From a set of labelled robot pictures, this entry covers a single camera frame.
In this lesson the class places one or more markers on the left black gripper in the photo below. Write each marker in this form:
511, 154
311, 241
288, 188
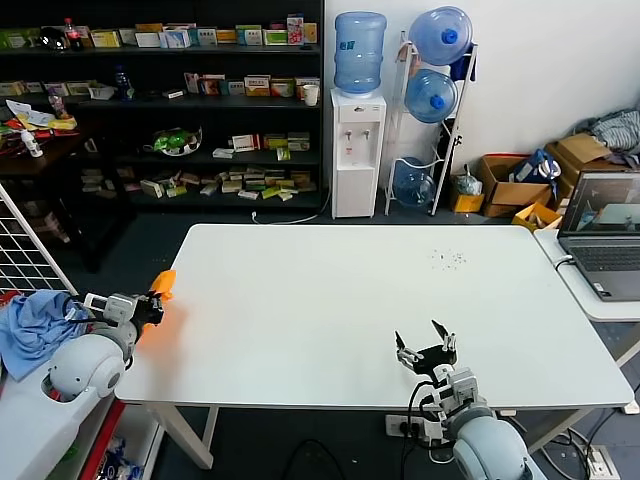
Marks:
147, 312

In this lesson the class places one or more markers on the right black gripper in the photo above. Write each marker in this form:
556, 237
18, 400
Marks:
435, 356

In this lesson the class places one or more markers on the orange t-shirt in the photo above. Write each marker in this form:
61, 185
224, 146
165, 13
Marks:
165, 282

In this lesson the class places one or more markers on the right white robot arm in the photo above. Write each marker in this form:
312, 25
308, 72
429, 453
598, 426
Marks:
490, 445

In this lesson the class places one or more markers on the grey blue clothes pile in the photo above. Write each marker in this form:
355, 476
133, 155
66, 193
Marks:
617, 131

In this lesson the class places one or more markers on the white power strip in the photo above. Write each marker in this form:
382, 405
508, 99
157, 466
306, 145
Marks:
397, 426

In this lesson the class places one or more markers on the white work table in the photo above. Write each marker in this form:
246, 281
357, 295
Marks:
350, 300

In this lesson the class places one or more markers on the light blue garment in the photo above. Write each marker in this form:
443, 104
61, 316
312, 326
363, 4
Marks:
25, 325

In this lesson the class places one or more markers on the small yellow box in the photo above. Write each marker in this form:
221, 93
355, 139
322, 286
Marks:
467, 203

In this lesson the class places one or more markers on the red white cart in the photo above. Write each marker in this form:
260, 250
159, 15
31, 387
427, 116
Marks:
100, 440

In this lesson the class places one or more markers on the small white side table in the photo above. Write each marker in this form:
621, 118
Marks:
575, 295

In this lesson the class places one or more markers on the blue water jug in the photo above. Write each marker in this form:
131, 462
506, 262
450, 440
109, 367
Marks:
440, 36
414, 186
430, 96

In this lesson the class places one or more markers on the grey plastic bag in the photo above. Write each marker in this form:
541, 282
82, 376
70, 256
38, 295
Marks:
467, 183

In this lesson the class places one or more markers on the yellow cardboard box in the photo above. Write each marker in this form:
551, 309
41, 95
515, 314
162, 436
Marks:
535, 217

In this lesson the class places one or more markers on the open cardboard box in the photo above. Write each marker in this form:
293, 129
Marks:
515, 196

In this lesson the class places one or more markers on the dark wooden table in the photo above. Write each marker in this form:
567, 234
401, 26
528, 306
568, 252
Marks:
60, 156

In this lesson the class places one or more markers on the red white flat box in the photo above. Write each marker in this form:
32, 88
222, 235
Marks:
245, 143

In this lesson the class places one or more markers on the white water dispenser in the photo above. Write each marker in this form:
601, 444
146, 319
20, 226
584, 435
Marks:
355, 176

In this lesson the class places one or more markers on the black shelf unit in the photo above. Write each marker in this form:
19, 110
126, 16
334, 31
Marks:
210, 116

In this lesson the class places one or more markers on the grey laptop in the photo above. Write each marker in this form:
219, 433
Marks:
605, 260

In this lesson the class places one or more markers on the white plastic bottle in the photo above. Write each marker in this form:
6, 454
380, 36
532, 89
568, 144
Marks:
32, 145

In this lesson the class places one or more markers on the blue bag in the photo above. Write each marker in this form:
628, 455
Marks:
535, 168

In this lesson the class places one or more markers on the grey floor power strip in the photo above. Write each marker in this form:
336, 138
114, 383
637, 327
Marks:
602, 461

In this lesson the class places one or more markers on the blue drink bottle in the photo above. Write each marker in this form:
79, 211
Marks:
123, 86

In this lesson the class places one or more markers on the pink drink bottle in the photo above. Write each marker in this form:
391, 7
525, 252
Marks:
58, 103

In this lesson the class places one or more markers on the white jug rack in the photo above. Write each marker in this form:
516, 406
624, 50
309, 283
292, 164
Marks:
462, 121

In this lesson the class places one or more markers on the yellow white medicine box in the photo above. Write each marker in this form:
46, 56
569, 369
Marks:
257, 86

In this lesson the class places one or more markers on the large cardboard box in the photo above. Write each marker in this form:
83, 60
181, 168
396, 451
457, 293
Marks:
580, 151

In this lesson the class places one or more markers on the white paper cup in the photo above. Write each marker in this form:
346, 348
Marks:
311, 95

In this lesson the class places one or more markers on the blue white medicine box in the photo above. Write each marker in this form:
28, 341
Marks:
175, 38

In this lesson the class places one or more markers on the yellow green medicine box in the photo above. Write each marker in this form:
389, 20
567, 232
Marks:
105, 38

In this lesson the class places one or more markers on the cola bottle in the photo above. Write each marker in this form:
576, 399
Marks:
75, 36

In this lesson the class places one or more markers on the dark blue cloth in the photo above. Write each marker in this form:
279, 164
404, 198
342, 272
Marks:
465, 68

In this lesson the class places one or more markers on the black shiny helmet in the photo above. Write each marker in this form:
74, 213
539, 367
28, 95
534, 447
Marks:
52, 38

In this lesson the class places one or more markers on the upright blue water bottle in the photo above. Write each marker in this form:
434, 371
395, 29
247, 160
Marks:
360, 56

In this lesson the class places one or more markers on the pink white medicine box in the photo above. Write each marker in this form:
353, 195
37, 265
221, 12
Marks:
295, 31

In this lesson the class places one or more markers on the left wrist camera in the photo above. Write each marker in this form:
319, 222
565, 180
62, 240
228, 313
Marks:
117, 310

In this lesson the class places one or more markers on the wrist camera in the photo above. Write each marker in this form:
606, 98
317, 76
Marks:
117, 310
462, 385

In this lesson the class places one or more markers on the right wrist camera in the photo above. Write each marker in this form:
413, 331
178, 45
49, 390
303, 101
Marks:
462, 385

